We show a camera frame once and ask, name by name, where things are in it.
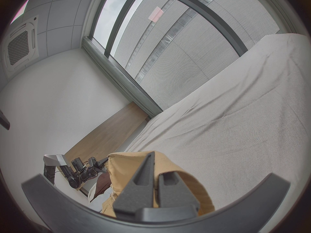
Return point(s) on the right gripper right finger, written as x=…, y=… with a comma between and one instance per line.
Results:
x=177, y=193

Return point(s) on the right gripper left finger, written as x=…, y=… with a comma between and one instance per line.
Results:
x=138, y=190

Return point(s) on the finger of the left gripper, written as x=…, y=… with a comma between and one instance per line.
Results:
x=101, y=170
x=102, y=161

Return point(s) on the tan shorts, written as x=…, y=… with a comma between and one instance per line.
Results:
x=126, y=169

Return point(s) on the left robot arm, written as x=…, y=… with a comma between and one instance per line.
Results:
x=73, y=178

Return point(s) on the bed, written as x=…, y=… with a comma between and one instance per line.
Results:
x=230, y=118

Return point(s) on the brown garment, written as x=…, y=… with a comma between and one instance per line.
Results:
x=103, y=183

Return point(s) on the pale grey garment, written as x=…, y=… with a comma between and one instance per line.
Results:
x=93, y=194

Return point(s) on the grey-green curtain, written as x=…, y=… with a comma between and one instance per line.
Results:
x=116, y=74

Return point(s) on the window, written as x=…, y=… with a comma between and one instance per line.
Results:
x=182, y=45

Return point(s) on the white ceiling air vent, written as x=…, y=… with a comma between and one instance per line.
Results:
x=20, y=45

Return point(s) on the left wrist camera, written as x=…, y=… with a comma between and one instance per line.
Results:
x=92, y=161

